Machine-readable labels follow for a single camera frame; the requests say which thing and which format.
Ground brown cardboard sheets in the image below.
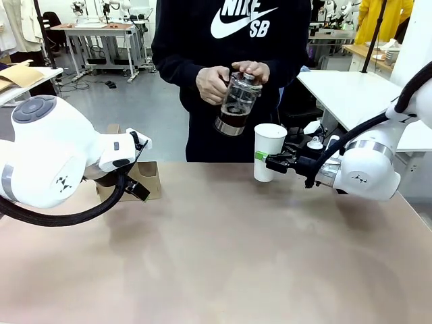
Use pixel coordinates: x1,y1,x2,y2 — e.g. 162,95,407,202
0,59,47,94

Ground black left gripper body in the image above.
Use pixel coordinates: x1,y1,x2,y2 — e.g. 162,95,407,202
86,167,118,188

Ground wooden table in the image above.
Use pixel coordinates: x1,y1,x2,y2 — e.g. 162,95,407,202
342,43,398,72

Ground white side table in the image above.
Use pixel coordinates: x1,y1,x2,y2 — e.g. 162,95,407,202
0,65,64,107

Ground glass french press with coffee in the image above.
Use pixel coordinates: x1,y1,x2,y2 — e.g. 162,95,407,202
213,71,264,137

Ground black stand pole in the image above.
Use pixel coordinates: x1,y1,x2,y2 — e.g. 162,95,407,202
360,0,388,74
32,0,59,70

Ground black sleeved arm cable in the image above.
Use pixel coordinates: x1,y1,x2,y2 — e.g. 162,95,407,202
304,60,432,188
0,130,150,227

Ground white paper cup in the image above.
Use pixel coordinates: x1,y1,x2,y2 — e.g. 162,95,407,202
253,123,288,184

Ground person's right hand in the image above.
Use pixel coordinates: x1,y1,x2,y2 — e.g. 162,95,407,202
195,65,231,105

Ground black sleeved right arm cable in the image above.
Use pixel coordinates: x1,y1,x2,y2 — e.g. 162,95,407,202
304,60,432,188

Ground large white table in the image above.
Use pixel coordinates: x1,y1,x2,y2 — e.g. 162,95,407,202
296,69,432,153

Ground person in yellow coat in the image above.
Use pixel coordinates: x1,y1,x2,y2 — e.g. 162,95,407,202
354,0,415,45

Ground person in black hoodie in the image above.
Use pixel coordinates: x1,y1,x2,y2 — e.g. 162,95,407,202
151,0,313,163

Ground brown cardboard cup carrier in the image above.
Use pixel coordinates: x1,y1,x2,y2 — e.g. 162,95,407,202
95,161,161,203

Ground black chair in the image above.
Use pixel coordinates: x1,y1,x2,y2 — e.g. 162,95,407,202
42,11,65,57

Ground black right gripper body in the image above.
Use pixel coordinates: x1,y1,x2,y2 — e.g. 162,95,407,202
292,155,320,182

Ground black sleeved left arm cable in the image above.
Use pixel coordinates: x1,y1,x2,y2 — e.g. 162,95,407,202
0,130,150,227

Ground person's left hand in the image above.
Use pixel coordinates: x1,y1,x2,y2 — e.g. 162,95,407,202
232,60,271,85

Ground grey metal workbench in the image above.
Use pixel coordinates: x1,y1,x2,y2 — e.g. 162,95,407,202
50,22,149,84

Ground stack of white bowls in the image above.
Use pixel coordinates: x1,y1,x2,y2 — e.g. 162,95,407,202
383,38,402,67

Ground hanging white coat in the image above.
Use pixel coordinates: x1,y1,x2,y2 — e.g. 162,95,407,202
0,0,43,53

